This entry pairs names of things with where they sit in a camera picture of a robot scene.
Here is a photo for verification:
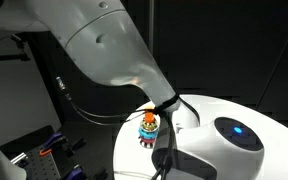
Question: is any blue toy ring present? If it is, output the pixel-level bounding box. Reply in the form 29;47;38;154
137;127;160;141

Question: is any red toy ring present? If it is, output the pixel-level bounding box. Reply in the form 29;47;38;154
139;136;159;145

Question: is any silver metal cylinder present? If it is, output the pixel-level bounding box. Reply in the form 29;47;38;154
9;152;29;167

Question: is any black camera stand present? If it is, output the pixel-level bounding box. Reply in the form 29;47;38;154
0;32;67;128

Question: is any black white striped toy base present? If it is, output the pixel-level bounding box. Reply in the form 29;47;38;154
139;139;157;150

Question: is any thin grey cable with connector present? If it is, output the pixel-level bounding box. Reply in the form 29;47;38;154
55;76;158;128

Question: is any purple black spring clamp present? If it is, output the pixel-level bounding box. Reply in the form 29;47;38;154
65;164;86;180

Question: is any purple clamp with orange tip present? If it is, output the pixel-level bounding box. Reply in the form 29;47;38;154
38;131;69;158

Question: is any green yellow checkered toy ring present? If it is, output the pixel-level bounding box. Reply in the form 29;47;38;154
140;120;161;132

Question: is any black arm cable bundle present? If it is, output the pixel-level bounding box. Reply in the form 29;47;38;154
150;94;202;180

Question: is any grey perforated breadboard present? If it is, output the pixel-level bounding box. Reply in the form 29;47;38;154
24;146;72;180

